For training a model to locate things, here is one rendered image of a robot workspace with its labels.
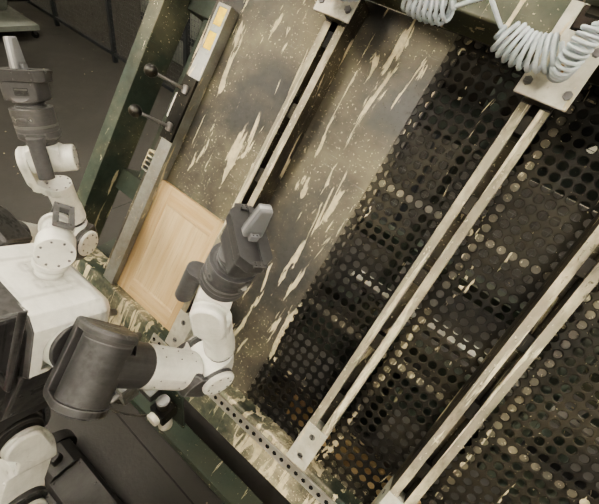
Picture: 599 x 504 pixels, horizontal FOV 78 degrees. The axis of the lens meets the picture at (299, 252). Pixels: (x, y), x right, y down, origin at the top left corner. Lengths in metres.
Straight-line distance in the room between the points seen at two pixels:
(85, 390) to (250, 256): 0.36
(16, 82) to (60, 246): 0.42
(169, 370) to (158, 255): 0.56
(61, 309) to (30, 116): 0.46
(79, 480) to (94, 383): 1.18
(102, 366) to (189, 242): 0.58
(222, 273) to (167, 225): 0.67
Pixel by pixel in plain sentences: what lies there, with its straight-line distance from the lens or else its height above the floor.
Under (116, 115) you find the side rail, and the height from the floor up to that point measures 1.34.
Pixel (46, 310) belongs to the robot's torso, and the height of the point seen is 1.36.
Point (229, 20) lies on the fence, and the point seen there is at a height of 1.68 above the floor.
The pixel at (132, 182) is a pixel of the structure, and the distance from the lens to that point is 1.47.
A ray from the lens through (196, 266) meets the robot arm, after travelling 0.69.
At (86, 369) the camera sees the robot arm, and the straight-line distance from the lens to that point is 0.74.
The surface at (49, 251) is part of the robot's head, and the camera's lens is 0.80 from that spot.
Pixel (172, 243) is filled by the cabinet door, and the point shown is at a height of 1.11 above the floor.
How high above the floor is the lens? 1.97
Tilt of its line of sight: 42 degrees down
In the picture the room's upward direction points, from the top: 16 degrees clockwise
